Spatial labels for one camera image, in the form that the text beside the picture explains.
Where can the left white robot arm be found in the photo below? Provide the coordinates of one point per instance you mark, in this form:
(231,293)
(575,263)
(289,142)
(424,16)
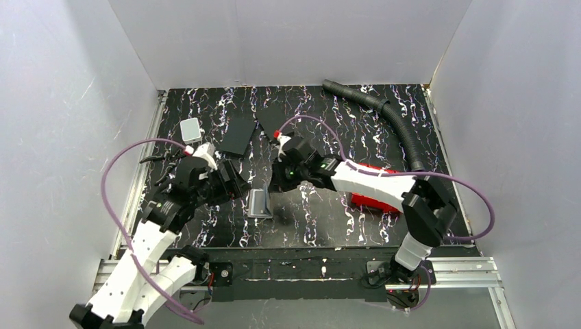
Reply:
(133,293)

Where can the white square box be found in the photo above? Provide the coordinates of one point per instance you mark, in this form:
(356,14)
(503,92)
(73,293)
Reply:
(190,131)

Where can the grey leather card holder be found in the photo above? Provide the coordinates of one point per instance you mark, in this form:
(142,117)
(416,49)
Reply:
(259,204)

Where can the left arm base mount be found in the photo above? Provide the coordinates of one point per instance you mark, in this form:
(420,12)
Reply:
(214,274)

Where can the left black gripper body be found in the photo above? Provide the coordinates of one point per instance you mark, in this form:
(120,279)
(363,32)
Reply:
(180,170)

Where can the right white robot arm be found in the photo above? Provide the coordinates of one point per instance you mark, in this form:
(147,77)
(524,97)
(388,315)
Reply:
(424,201)

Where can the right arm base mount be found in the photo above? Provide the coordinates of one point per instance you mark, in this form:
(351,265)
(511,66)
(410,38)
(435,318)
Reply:
(406,290)

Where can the black flat box left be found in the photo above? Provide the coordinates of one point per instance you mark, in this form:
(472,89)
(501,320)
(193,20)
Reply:
(237,137)

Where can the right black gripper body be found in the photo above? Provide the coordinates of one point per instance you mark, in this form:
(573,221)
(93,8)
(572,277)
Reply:
(281,171)

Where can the black flat box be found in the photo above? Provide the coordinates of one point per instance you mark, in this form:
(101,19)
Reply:
(271,119)
(237,137)

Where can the black pliers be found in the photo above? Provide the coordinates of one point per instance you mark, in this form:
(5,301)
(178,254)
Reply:
(171,160)

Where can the black flat box right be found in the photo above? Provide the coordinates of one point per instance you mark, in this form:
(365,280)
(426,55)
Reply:
(271,119)

